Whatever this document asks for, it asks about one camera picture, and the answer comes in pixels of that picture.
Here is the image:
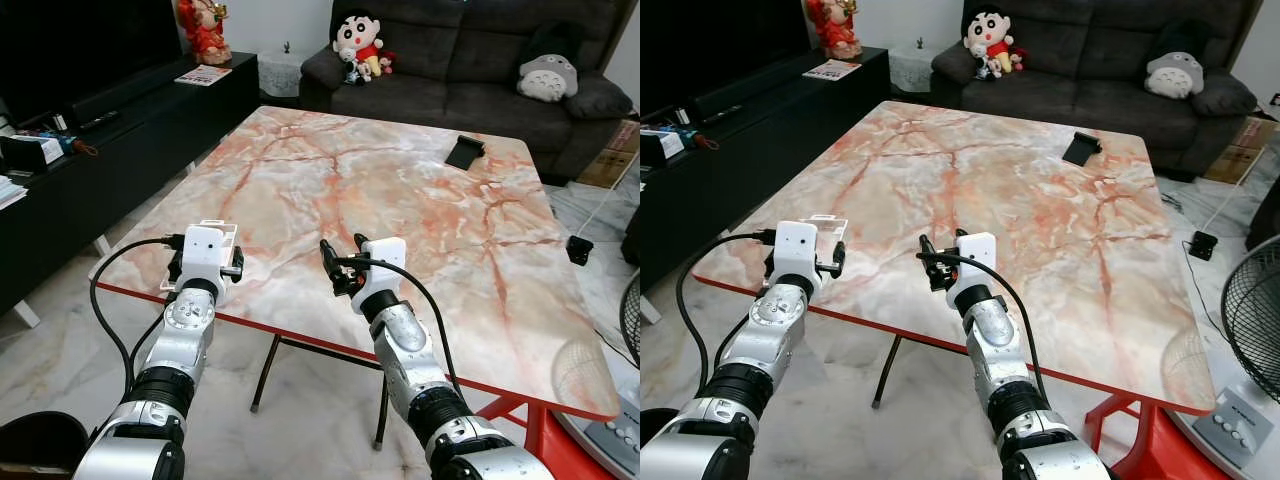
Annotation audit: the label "red gold figurine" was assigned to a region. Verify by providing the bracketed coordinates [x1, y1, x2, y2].
[805, 0, 864, 60]
[176, 0, 234, 67]

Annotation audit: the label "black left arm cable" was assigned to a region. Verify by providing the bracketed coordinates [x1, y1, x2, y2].
[676, 231, 779, 393]
[89, 236, 187, 401]

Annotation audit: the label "white lace side table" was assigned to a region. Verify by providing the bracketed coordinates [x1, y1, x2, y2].
[887, 38, 942, 97]
[257, 42, 307, 100]

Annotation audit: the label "brown cardboard box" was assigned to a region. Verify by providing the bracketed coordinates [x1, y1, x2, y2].
[577, 119, 641, 190]
[1204, 114, 1277, 187]

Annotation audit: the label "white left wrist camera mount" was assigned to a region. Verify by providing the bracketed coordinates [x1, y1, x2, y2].
[774, 221, 822, 285]
[181, 226, 227, 291]

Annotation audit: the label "thin white floor cable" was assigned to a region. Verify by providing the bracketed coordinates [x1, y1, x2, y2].
[577, 176, 631, 239]
[1200, 170, 1257, 235]

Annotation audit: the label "black television cabinet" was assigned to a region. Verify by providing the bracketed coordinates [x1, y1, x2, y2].
[640, 46, 892, 326]
[0, 52, 262, 329]

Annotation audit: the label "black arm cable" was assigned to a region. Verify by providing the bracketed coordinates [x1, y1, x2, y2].
[676, 231, 779, 393]
[89, 236, 187, 401]
[917, 252, 1048, 403]
[335, 257, 463, 403]

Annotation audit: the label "dark grey sofa cushion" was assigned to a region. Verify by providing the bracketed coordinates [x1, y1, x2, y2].
[563, 74, 634, 122]

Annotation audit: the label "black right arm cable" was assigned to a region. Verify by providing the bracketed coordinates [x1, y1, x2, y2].
[335, 257, 463, 403]
[917, 252, 1048, 403]

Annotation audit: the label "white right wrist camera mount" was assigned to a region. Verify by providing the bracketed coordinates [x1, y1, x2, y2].
[946, 232, 999, 304]
[353, 237, 408, 309]

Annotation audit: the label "dark grey fabric sofa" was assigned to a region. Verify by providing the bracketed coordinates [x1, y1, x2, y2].
[929, 0, 1265, 183]
[299, 0, 638, 183]

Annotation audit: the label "red plastic stool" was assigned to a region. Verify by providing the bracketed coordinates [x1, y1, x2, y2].
[1084, 393, 1233, 480]
[474, 394, 604, 480]

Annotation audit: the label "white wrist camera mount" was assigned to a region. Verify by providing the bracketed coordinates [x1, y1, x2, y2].
[181, 226, 227, 291]
[353, 237, 408, 309]
[946, 232, 999, 304]
[774, 221, 822, 285]

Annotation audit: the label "red white booklet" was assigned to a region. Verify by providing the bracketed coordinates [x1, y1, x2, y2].
[801, 59, 864, 82]
[174, 65, 234, 88]

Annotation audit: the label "black rubbish bin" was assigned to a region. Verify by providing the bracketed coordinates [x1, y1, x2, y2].
[0, 410, 90, 480]

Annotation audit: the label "black soundbar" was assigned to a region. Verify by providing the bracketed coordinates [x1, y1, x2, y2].
[64, 82, 179, 127]
[694, 74, 804, 122]

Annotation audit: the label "black metal table legs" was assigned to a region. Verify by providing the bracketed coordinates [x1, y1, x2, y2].
[249, 334, 392, 451]
[871, 334, 991, 409]

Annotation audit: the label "grey round plush toy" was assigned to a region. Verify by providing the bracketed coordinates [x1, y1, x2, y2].
[1144, 20, 1212, 100]
[516, 24, 582, 104]

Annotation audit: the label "cartoon boy plush doll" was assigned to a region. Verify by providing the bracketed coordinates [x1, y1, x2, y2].
[962, 4, 1028, 80]
[331, 9, 396, 87]

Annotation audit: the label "black flat television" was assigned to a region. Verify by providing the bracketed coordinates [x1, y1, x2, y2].
[640, 0, 814, 113]
[0, 0, 187, 127]

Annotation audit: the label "white black box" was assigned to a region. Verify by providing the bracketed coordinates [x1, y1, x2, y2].
[0, 131, 67, 178]
[640, 127, 687, 168]

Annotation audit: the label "small black folded object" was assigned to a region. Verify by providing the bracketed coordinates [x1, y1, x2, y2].
[444, 134, 487, 172]
[1061, 130, 1104, 168]

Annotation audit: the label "grey black floor fan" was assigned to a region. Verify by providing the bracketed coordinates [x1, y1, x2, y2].
[545, 268, 641, 479]
[1168, 234, 1280, 471]

